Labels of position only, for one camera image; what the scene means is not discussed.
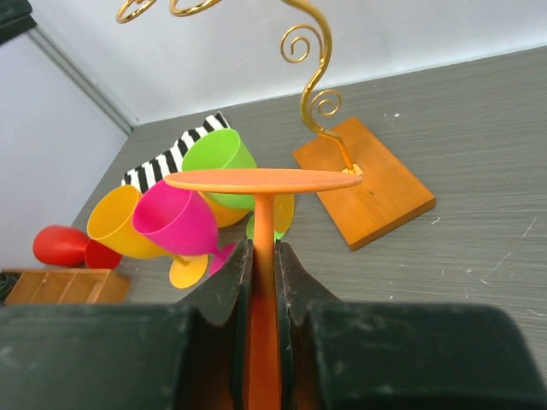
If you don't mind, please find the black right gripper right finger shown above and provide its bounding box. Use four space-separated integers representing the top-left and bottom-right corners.
274 242 546 409

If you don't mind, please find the magenta plastic wine glass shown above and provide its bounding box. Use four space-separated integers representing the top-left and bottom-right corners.
132 181 238 274

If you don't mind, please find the green plastic wine glass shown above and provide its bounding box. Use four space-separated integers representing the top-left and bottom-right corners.
182 128 286 239

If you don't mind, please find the orange plastic wine glass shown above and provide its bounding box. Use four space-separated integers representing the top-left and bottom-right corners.
166 168 362 409

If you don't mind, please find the yellow plastic wine glass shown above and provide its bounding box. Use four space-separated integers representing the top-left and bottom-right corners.
199 192 296 233

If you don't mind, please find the red plastic wine glass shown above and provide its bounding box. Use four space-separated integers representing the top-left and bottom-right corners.
32 225 122 269

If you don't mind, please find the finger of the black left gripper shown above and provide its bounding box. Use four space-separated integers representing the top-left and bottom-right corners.
0 0 37 43

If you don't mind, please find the black white striped cloth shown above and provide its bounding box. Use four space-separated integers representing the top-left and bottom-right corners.
121 111 230 193

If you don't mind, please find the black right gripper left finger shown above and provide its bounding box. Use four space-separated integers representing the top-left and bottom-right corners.
1 240 253 409

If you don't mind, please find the wooden compartment tray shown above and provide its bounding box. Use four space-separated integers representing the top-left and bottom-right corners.
3 268 131 305

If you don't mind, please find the yellow-orange plastic wine glass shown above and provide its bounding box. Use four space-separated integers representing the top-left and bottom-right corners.
86 184 209 289

